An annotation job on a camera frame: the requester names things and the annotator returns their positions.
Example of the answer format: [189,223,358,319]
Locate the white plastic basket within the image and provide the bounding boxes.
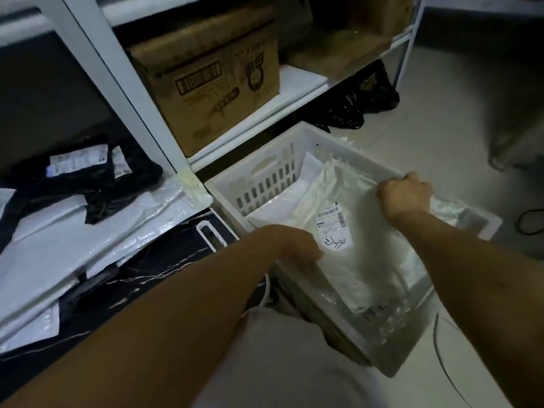
[205,121,503,378]

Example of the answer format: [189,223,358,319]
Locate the person's left hand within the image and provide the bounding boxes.
[265,224,326,271]

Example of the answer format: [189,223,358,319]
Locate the black plastic bag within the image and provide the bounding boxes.
[305,59,400,132]

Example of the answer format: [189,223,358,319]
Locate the cardboard box with black print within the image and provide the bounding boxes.
[127,3,281,158]

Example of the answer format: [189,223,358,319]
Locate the small brown cardboard box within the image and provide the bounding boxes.
[368,0,417,39]

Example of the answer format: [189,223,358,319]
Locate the person's right forearm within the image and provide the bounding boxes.
[393,211,544,408]

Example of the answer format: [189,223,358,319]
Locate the pile of white mailers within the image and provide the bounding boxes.
[0,172,213,355]

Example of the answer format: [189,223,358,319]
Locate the person's right hand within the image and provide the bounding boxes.
[376,172,434,224]

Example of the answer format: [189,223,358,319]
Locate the thin black cable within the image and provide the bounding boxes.
[515,207,544,236]
[432,313,473,408]

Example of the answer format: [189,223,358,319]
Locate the person's white shorts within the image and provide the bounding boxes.
[193,308,385,408]

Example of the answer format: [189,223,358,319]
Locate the cream mailer with handwritten label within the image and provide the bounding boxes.
[293,160,431,312]

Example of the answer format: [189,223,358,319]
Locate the white metal shelf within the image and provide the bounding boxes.
[0,0,428,176]

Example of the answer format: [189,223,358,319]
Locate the person's left forearm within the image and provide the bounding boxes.
[0,233,290,408]

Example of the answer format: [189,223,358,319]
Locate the dark cardboard box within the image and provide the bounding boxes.
[282,27,392,81]

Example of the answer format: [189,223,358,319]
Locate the black marble lap table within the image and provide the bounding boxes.
[0,207,273,404]

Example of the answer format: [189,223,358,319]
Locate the translucent white bubble mailer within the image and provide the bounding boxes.
[245,151,487,234]

